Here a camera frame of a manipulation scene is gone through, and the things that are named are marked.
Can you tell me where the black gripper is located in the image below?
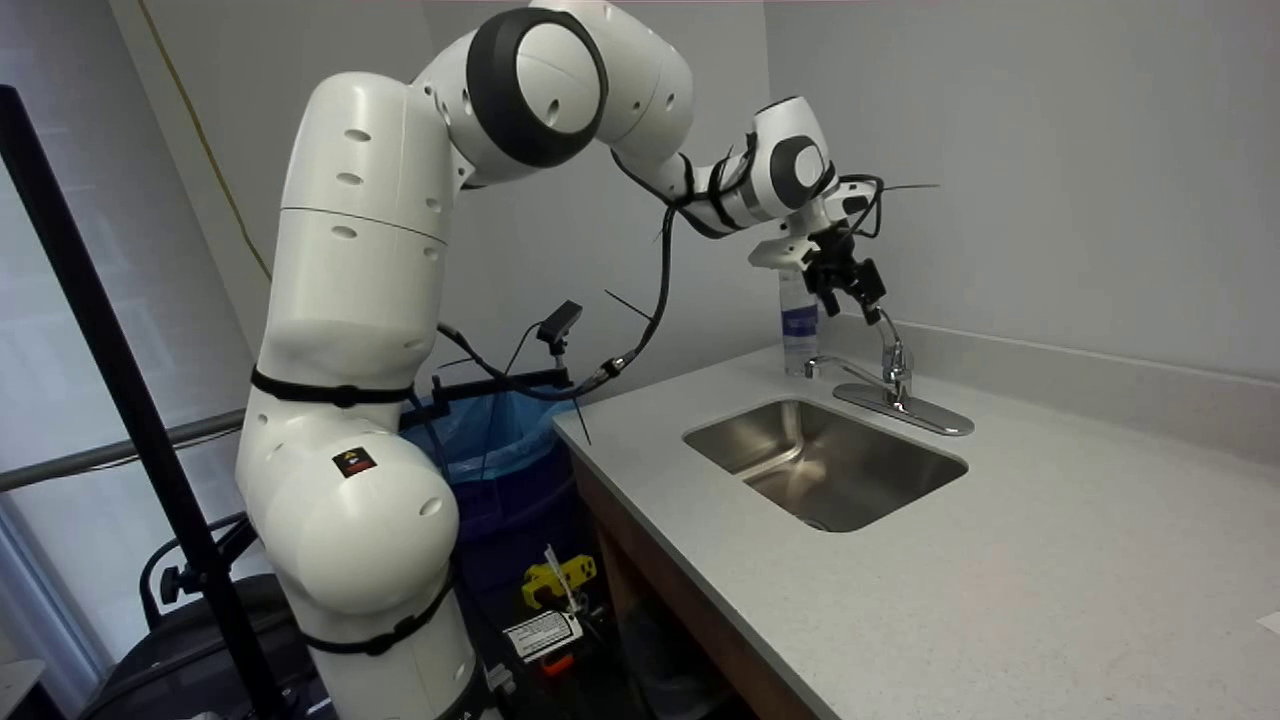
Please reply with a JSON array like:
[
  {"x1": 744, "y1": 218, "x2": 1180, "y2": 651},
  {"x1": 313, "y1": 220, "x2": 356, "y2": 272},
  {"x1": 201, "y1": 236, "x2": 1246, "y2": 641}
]
[{"x1": 800, "y1": 220, "x2": 890, "y2": 327}]

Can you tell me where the chrome tap handle lever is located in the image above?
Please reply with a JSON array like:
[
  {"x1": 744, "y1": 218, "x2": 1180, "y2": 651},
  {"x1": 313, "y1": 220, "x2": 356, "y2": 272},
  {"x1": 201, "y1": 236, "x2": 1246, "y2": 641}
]
[{"x1": 867, "y1": 307, "x2": 911, "y2": 383}]

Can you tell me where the chrome tap nozzle spout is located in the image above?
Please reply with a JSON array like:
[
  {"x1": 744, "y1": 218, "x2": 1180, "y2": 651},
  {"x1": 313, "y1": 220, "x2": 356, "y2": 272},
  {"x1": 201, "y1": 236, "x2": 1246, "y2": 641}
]
[{"x1": 800, "y1": 349, "x2": 886, "y2": 383}]

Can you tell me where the clear smartwater bottle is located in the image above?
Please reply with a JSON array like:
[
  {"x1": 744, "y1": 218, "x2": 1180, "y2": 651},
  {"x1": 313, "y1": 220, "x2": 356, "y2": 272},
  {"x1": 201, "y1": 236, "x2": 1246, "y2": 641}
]
[{"x1": 775, "y1": 266, "x2": 824, "y2": 383}]

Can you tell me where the stainless steel sink basin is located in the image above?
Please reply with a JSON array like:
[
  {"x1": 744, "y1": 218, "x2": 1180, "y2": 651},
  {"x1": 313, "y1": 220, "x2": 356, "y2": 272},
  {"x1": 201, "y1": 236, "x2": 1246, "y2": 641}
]
[{"x1": 680, "y1": 396, "x2": 970, "y2": 537}]

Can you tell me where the grey counter backsplash strip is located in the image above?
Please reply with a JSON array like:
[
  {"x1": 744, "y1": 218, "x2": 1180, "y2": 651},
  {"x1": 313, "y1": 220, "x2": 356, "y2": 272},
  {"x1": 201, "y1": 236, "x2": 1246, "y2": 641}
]
[{"x1": 813, "y1": 307, "x2": 1280, "y2": 471}]

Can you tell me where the wooden counter cabinet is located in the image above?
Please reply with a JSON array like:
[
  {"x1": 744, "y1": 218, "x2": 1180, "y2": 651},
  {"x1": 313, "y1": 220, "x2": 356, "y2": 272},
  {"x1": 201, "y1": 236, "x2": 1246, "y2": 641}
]
[{"x1": 570, "y1": 456, "x2": 820, "y2": 720}]

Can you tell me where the blue lined trash bin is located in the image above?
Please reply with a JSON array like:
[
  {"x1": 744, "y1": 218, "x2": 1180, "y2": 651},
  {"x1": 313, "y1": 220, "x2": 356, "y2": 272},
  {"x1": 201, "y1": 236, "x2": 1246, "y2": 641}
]
[{"x1": 401, "y1": 376, "x2": 592, "y2": 644}]

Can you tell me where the yellow tool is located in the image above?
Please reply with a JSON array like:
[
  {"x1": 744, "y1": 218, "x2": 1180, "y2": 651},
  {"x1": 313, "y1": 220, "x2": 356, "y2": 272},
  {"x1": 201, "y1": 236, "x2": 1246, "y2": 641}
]
[{"x1": 517, "y1": 549, "x2": 603, "y2": 611}]

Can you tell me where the white red labelled device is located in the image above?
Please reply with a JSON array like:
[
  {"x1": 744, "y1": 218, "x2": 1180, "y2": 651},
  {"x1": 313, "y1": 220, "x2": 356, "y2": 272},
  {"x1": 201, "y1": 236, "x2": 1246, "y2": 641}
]
[{"x1": 505, "y1": 604, "x2": 592, "y2": 671}]

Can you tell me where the black stand pole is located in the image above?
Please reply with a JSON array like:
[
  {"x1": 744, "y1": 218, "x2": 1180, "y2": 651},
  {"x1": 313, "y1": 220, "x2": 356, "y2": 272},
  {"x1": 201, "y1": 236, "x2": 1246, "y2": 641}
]
[{"x1": 0, "y1": 84, "x2": 291, "y2": 720}]

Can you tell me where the black equipment case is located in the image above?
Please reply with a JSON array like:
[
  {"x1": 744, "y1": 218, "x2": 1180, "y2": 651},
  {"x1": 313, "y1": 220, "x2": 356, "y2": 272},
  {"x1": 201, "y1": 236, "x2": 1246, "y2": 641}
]
[{"x1": 77, "y1": 512, "x2": 331, "y2": 720}]

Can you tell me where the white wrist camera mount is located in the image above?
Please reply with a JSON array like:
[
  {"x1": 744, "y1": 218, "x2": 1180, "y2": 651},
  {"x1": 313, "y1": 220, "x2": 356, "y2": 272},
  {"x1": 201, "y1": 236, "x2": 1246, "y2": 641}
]
[{"x1": 744, "y1": 220, "x2": 824, "y2": 278}]

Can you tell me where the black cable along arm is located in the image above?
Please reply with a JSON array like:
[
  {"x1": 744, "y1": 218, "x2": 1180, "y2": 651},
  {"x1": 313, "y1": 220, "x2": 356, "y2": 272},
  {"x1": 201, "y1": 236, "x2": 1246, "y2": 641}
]
[{"x1": 570, "y1": 157, "x2": 751, "y2": 403}]

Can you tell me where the small black clip camera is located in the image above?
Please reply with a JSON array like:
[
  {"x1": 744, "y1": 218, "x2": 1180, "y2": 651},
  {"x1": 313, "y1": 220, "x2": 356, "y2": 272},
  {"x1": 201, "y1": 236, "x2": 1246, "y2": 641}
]
[{"x1": 530, "y1": 297, "x2": 586, "y2": 360}]

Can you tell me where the thin black cable at base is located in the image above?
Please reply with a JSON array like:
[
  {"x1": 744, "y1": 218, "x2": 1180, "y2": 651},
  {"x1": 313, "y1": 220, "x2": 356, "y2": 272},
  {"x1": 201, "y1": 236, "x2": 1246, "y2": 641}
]
[{"x1": 432, "y1": 317, "x2": 570, "y2": 409}]

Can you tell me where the grey window rail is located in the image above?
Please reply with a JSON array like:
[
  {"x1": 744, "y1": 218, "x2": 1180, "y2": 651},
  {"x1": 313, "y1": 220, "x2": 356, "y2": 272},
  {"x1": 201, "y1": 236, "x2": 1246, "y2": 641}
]
[{"x1": 0, "y1": 403, "x2": 251, "y2": 497}]

